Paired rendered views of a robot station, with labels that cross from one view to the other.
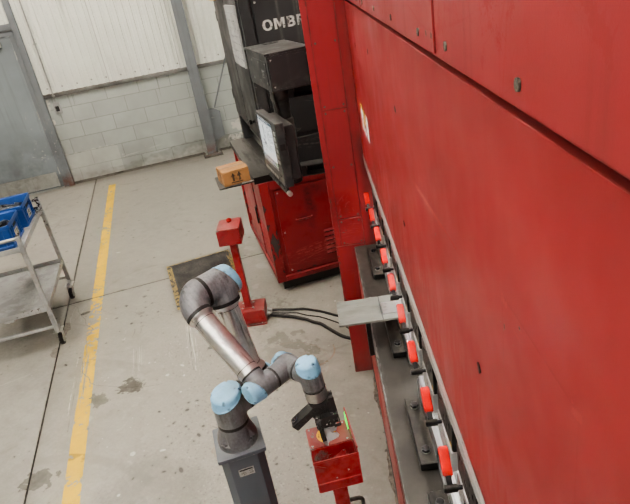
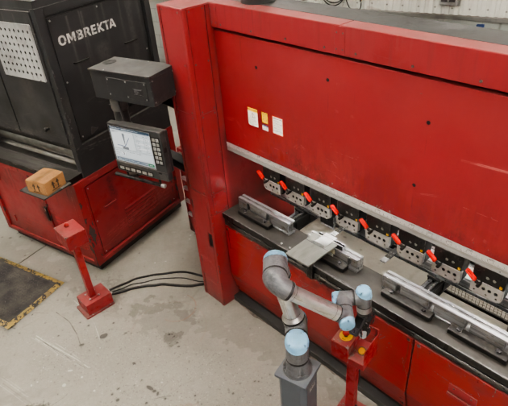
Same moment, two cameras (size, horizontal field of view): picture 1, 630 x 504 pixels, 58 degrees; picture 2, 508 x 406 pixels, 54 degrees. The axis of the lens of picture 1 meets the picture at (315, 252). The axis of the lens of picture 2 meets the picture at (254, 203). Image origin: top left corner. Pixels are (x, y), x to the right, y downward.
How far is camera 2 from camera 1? 184 cm
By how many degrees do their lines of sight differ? 38
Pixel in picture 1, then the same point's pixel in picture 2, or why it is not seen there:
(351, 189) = (219, 170)
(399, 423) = (389, 305)
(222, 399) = (301, 343)
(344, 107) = (214, 109)
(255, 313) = (104, 298)
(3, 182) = not seen: outside the picture
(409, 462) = (418, 321)
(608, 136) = not seen: outside the picture
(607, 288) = not seen: outside the picture
